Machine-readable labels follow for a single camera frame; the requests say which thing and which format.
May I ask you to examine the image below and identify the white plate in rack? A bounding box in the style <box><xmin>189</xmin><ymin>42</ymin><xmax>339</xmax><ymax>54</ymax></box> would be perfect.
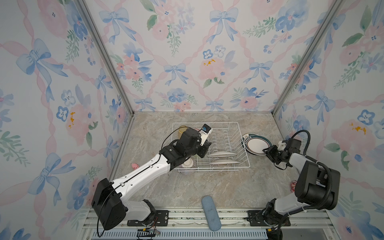
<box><xmin>209</xmin><ymin>160</ymin><xmax>240</xmax><ymax>166</ymax></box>

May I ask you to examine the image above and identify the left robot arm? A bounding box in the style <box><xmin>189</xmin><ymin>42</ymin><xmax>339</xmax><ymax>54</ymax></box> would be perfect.
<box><xmin>92</xmin><ymin>125</ymin><xmax>212</xmax><ymax>231</ymax></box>

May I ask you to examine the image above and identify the small pink toy figure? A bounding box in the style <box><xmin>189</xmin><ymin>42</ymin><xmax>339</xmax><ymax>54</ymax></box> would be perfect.
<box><xmin>131</xmin><ymin>163</ymin><xmax>140</xmax><ymax>170</ymax></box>

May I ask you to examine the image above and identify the white plate green rim logo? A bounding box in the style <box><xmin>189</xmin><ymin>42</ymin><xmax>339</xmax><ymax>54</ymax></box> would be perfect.
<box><xmin>208</xmin><ymin>151</ymin><xmax>238</xmax><ymax>158</ymax></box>

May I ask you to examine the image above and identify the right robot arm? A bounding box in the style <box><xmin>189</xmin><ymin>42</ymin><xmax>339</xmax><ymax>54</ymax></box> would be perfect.
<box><xmin>257</xmin><ymin>138</ymin><xmax>341</xmax><ymax>226</ymax></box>

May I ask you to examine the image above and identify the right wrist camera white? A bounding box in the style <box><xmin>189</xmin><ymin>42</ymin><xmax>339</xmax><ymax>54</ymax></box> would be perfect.
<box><xmin>278</xmin><ymin>141</ymin><xmax>287</xmax><ymax>151</ymax></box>

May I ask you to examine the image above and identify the left aluminium corner post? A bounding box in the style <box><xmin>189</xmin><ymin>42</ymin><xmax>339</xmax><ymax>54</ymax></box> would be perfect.
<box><xmin>73</xmin><ymin>0</ymin><xmax>135</xmax><ymax>116</ymax></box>

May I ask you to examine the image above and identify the right aluminium corner post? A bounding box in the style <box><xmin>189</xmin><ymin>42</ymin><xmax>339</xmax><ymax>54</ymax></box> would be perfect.
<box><xmin>272</xmin><ymin>0</ymin><xmax>344</xmax><ymax>117</ymax></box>

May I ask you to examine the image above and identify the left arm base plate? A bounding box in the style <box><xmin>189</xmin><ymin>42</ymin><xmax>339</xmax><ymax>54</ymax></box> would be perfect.
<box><xmin>127</xmin><ymin>210</ymin><xmax>170</xmax><ymax>227</ymax></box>

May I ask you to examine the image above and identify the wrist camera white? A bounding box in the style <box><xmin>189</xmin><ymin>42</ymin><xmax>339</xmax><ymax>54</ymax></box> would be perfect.
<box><xmin>199</xmin><ymin>124</ymin><xmax>212</xmax><ymax>146</ymax></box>
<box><xmin>278</xmin><ymin>141</ymin><xmax>287</xmax><ymax>151</ymax></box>

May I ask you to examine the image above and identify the white plate red green rim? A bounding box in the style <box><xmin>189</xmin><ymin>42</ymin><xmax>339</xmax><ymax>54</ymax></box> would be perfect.
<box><xmin>248</xmin><ymin>133</ymin><xmax>272</xmax><ymax>156</ymax></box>
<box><xmin>241</xmin><ymin>133</ymin><xmax>254</xmax><ymax>153</ymax></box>

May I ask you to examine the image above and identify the aluminium corner post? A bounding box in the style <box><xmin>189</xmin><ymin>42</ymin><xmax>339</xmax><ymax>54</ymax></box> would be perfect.
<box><xmin>73</xmin><ymin>0</ymin><xmax>135</xmax><ymax>116</ymax></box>
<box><xmin>272</xmin><ymin>0</ymin><xmax>344</xmax><ymax>117</ymax></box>

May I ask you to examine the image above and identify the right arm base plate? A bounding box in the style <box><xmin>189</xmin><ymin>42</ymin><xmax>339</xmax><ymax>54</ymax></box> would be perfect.
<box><xmin>247</xmin><ymin>210</ymin><xmax>283</xmax><ymax>227</ymax></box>

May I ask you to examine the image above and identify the blue oval sponge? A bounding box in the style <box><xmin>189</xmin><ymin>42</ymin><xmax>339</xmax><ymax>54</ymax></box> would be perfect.
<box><xmin>202</xmin><ymin>196</ymin><xmax>222</xmax><ymax>232</ymax></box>

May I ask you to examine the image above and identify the yellow translucent plastic cup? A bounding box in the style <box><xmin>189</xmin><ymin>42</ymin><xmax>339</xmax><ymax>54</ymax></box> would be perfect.
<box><xmin>178</xmin><ymin>126</ymin><xmax>189</xmax><ymax>139</ymax></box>

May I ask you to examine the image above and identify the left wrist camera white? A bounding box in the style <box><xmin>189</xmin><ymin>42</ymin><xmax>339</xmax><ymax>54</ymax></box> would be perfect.
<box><xmin>199</xmin><ymin>124</ymin><xmax>212</xmax><ymax>146</ymax></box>

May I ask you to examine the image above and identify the white ribbed bowl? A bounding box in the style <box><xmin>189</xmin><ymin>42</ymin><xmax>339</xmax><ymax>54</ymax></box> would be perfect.
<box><xmin>179</xmin><ymin>159</ymin><xmax>195</xmax><ymax>175</ymax></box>

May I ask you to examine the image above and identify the white wire dish rack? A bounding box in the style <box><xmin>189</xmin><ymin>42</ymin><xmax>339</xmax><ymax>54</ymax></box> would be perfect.
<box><xmin>175</xmin><ymin>122</ymin><xmax>250</xmax><ymax>173</ymax></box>

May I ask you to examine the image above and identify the aluminium front rail frame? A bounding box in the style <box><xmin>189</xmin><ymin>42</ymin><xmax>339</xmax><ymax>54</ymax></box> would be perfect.
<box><xmin>78</xmin><ymin>208</ymin><xmax>340</xmax><ymax>240</ymax></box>

